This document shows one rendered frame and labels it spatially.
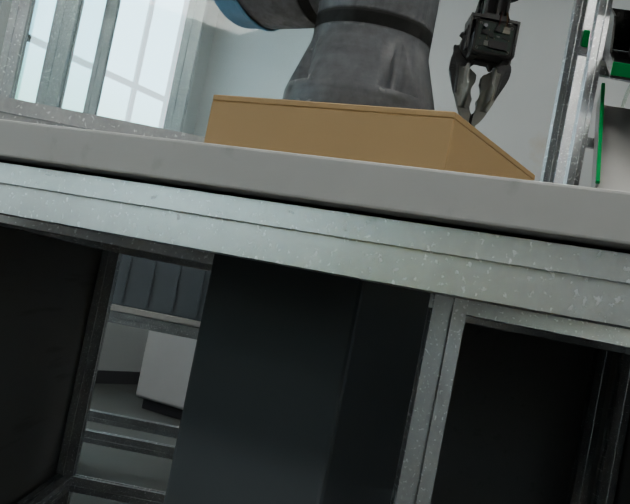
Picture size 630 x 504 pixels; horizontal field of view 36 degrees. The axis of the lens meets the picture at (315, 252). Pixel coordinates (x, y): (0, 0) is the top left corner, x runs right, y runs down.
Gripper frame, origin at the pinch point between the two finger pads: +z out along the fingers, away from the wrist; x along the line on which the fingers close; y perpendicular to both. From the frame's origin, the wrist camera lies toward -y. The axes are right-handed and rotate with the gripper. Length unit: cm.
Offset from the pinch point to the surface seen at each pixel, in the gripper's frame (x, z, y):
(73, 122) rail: -55, 13, 9
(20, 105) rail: -63, 12, 9
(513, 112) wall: 78, -95, -394
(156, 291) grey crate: -69, 38, -194
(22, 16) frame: -76, -7, -23
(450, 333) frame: 0.7, 31.4, 15.4
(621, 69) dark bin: 21.4, -12.7, -1.9
